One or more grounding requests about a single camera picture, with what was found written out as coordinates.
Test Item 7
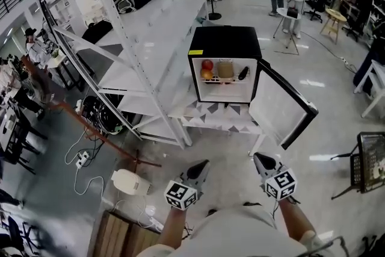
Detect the person's right forearm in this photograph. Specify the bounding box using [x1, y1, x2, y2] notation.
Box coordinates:
[278, 197, 317, 239]

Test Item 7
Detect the black mini fridge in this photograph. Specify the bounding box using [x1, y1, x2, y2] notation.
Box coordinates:
[188, 25, 319, 150]

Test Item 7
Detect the person's white shirt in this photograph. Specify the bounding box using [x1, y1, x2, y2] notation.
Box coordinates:
[137, 203, 342, 257]

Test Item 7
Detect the orange metal frame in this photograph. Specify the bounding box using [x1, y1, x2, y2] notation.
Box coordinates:
[20, 56, 162, 174]

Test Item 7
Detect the round white side table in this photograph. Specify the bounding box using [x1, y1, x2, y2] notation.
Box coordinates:
[272, 7, 303, 55]

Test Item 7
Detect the white table with grey triangles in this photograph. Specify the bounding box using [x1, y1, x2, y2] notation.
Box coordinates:
[179, 100, 267, 156]

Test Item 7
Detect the white desk with black legs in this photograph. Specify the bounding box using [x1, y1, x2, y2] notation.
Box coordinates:
[44, 47, 86, 92]

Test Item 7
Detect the wooden crate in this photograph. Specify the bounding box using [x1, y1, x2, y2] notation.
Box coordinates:
[92, 209, 165, 257]

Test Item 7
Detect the cream plastic appliance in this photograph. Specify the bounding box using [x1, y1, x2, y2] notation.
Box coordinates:
[111, 169, 153, 197]

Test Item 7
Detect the wooden stool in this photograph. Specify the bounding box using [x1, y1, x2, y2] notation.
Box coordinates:
[319, 8, 348, 45]

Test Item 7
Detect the person's left forearm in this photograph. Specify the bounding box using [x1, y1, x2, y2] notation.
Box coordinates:
[156, 205, 194, 248]

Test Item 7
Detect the black bag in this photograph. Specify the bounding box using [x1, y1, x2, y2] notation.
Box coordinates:
[81, 20, 114, 43]

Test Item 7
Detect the beige translucent container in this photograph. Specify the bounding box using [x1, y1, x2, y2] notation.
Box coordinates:
[217, 60, 236, 84]

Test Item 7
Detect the white frame table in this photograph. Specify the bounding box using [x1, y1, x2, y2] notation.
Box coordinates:
[353, 59, 385, 120]

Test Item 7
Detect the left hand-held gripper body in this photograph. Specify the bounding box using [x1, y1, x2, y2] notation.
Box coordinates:
[164, 170, 208, 210]

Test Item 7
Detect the white metal shelving rack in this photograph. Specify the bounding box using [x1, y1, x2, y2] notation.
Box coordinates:
[31, 0, 210, 150]

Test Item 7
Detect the black round appliance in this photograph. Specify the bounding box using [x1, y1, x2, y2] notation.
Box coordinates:
[80, 94, 143, 135]

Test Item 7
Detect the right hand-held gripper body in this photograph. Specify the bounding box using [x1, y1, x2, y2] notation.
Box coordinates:
[259, 164, 301, 205]

